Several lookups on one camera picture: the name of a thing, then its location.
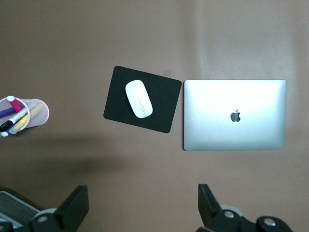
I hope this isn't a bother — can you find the black mouse pad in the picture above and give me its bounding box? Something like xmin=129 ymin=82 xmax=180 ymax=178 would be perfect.
xmin=103 ymin=65 xmax=182 ymax=134

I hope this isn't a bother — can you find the silver laptop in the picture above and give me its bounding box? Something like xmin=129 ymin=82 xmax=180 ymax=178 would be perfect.
xmin=183 ymin=79 xmax=287 ymax=152

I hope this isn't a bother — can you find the black capped white marker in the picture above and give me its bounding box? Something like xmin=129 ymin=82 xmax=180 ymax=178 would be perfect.
xmin=0 ymin=108 xmax=28 ymax=132

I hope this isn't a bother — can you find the pink mesh pen cup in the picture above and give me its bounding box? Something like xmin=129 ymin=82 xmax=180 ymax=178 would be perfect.
xmin=0 ymin=95 xmax=50 ymax=137

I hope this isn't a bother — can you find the yellow highlighter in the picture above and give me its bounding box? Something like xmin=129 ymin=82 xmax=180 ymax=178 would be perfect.
xmin=9 ymin=114 xmax=29 ymax=135

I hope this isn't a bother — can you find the yellow pen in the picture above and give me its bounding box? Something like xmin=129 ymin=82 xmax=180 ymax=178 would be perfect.
xmin=29 ymin=103 xmax=44 ymax=119

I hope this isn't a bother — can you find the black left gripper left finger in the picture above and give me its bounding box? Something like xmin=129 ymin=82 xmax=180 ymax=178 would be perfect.
xmin=0 ymin=185 xmax=90 ymax=232

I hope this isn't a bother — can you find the white computer mouse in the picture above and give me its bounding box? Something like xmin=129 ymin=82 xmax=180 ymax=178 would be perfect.
xmin=125 ymin=79 xmax=154 ymax=119

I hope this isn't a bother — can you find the grey mesh desk organizer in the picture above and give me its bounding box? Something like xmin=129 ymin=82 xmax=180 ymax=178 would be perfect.
xmin=0 ymin=190 xmax=41 ymax=229

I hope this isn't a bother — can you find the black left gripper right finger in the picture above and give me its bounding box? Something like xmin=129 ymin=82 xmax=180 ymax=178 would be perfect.
xmin=197 ymin=183 xmax=293 ymax=232

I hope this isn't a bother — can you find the purple marker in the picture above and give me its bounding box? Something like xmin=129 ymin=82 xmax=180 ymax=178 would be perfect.
xmin=0 ymin=107 xmax=15 ymax=119

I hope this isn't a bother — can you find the pink marker with white cap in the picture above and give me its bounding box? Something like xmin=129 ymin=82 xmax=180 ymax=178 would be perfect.
xmin=6 ymin=95 xmax=23 ymax=113

